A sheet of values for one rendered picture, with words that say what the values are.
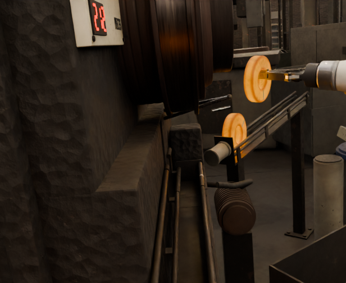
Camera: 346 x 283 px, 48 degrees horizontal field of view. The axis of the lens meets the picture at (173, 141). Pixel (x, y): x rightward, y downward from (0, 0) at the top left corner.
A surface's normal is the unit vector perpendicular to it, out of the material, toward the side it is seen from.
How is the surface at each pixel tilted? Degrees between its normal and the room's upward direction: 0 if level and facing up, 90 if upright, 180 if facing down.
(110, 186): 0
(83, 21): 90
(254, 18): 90
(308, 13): 90
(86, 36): 90
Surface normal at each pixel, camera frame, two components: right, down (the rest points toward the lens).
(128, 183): -0.10, -0.97
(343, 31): -0.95, 0.17
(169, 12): -0.03, 0.26
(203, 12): 0.42, 0.25
